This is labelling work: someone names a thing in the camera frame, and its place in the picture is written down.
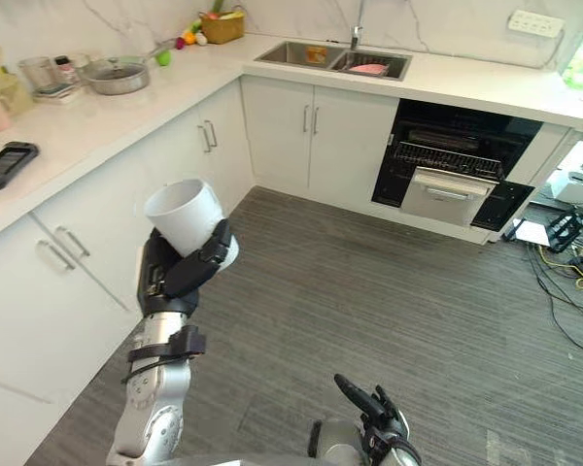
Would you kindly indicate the green toy apple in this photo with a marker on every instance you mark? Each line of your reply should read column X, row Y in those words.
column 163, row 58

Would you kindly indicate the pale yellow container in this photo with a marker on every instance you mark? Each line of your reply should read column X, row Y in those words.
column 14, row 92

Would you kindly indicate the stacked glass dish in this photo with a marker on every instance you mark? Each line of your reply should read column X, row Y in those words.
column 54, row 92

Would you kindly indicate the steel pan with glass lid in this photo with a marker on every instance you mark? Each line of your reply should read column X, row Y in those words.
column 116, row 75

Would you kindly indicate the steel double sink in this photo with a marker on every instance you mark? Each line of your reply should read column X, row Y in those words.
column 334, row 59

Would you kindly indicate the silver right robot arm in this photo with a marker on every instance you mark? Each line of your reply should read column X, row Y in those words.
column 364, row 444

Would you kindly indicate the pink dish sponge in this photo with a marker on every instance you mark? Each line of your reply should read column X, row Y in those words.
column 368, row 69

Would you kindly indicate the black equipment stand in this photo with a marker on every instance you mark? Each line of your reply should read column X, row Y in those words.
column 566, row 230

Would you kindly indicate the toy vegetables pile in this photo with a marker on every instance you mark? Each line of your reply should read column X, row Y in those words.
column 192, row 35

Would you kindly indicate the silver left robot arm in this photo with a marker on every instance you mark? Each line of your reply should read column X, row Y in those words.
column 150, row 388

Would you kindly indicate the yellow woven basket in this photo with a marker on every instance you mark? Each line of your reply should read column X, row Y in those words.
column 222, row 26

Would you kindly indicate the white wall power socket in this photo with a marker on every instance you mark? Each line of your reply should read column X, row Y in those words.
column 536, row 22

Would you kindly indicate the small dark-lidded spice jar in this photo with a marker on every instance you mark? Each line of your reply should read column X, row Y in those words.
column 64, row 68

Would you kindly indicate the black dishwasher door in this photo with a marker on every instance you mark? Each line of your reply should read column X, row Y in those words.
column 502, row 206

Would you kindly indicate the white corner base cabinet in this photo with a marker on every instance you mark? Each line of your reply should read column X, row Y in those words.
column 214, row 141

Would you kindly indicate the clear glass jar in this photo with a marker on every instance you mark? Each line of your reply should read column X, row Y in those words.
column 36, row 73

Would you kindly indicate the black built-in dishwasher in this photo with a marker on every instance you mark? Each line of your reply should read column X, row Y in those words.
column 454, row 165

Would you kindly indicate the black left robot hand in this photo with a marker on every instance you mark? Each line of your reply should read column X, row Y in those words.
column 180, row 279

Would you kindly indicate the chrome sink faucet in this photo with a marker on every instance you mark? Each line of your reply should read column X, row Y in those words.
column 357, row 29

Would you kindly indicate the white cup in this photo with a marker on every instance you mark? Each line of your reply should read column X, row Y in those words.
column 187, row 218

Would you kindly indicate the white sink base cabinet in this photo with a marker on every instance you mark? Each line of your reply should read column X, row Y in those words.
column 316, row 136

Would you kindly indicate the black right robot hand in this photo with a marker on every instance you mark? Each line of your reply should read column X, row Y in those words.
column 376, row 412

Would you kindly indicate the black flat tray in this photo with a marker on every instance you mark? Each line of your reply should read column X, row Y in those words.
column 5, row 162

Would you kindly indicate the white paper sheet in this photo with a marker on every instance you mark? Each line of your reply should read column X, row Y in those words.
column 532, row 232

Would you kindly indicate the orange cup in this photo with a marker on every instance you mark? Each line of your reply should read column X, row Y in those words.
column 316, row 53

